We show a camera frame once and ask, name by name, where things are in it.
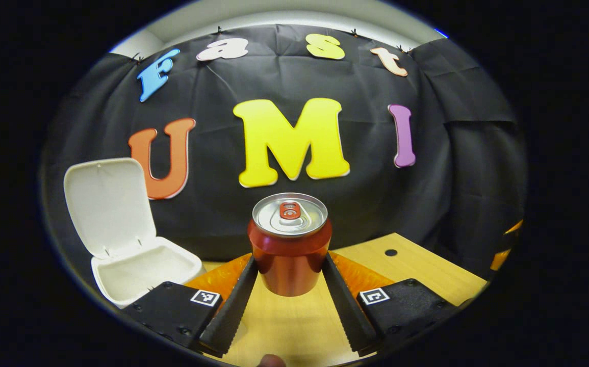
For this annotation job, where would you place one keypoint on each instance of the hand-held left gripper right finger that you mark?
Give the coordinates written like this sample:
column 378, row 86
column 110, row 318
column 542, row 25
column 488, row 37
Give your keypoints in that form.
column 348, row 311

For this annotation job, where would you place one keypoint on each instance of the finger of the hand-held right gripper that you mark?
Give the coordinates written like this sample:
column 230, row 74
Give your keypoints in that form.
column 503, row 252

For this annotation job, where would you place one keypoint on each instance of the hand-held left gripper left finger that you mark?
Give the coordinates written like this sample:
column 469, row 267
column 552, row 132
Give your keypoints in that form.
column 233, row 311

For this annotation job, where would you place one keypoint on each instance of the red pop can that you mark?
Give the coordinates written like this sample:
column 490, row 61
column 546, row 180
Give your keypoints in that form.
column 289, row 255

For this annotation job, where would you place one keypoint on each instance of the white desktop garbage bin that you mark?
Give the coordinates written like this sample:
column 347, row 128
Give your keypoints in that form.
column 108, row 204

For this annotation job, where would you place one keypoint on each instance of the wooden desktop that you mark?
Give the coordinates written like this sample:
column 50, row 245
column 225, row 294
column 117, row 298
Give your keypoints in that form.
column 416, row 265

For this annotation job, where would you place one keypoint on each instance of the black backdrop cloth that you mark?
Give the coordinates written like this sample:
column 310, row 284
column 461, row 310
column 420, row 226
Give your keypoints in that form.
column 212, row 153

